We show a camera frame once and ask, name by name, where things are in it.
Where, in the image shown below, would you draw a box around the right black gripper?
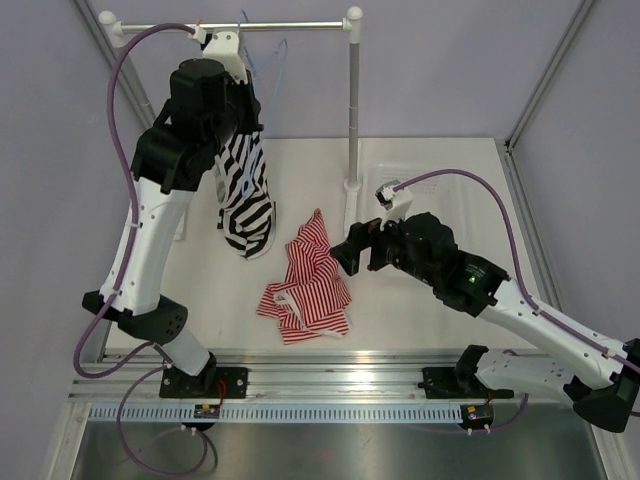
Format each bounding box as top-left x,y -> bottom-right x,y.
331,205 -> 439,287

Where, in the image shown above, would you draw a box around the blue hanger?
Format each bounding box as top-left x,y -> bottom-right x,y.
237,9 -> 290,196

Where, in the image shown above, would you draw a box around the red white striped tank top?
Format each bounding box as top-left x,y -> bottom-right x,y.
256,209 -> 352,345

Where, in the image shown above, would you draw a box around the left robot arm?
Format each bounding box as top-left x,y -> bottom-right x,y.
82,58 -> 262,398

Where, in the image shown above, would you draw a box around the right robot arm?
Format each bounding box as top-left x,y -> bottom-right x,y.
330,213 -> 639,433

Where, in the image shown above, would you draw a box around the black white striped tank top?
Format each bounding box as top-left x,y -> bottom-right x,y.
213,132 -> 276,260

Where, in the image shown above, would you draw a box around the white plastic basket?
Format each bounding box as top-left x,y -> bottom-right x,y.
360,163 -> 468,233

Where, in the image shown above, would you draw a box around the silver white clothes rack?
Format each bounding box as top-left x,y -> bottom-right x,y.
97,5 -> 364,241

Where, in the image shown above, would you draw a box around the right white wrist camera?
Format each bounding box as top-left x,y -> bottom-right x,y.
375,180 -> 413,231

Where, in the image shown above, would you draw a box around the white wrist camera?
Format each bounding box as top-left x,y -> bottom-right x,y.
189,25 -> 249,85
375,180 -> 413,231

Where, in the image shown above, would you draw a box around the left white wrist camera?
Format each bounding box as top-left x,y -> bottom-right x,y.
189,25 -> 249,85

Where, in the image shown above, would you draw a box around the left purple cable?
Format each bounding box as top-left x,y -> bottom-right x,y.
73,23 -> 221,474

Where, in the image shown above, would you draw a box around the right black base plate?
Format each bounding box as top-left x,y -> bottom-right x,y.
418,367 -> 515,400

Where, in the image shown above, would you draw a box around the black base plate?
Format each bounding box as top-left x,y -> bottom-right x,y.
418,367 -> 515,400
159,367 -> 249,400

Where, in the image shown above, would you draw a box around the white slotted cable duct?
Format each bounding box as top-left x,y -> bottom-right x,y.
89,403 -> 462,424

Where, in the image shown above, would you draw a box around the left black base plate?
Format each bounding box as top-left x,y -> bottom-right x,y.
159,367 -> 249,400

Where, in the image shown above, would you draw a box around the aluminium mounting rail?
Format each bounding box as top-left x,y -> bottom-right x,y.
69,348 -> 576,404

